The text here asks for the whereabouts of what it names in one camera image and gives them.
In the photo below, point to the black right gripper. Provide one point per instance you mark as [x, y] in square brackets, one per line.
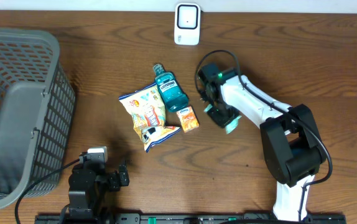
[221, 121]

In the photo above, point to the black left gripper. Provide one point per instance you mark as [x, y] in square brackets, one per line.
[114, 182]

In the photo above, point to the teal wet wipes pack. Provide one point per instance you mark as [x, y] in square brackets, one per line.
[232, 127]

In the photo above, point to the orange tissue pack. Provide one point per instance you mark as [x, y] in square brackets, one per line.
[188, 119]

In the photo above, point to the teal mouthwash bottle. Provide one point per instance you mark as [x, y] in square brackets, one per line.
[172, 95]

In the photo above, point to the yellow chips bag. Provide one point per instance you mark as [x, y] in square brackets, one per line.
[147, 110]

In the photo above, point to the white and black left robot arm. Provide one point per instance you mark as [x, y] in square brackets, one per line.
[89, 183]

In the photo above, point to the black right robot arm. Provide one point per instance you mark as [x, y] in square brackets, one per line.
[291, 142]

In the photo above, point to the white barcode scanner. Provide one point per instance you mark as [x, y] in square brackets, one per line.
[187, 24]

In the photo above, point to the grey plastic shopping basket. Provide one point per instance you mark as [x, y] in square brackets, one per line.
[37, 104]

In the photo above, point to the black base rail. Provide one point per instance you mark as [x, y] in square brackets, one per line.
[135, 218]

